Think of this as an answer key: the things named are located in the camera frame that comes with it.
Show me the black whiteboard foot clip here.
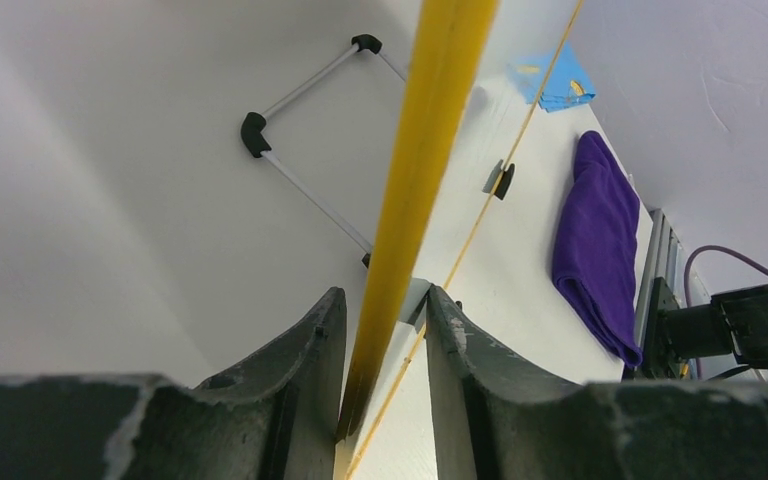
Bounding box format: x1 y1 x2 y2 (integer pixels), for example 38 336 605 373
482 160 516 200

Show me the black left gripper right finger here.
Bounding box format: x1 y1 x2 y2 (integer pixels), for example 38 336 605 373
425 285 579 479

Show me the yellow-framed whiteboard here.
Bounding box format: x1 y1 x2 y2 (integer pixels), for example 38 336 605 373
335 1 581 479

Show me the purple folded cloth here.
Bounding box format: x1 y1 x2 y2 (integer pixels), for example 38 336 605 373
551 130 643 367

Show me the whiteboard wire stand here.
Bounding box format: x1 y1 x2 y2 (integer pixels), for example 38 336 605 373
240 33 406 265

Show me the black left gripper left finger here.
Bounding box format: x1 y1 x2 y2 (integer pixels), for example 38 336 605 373
196 287 347 479

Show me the blue space-print cloth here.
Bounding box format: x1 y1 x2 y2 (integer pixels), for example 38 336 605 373
508 45 597 113

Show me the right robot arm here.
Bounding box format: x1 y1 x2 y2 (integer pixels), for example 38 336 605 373
634 277 768 379

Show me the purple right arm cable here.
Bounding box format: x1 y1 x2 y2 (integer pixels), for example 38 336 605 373
682 245 768 313

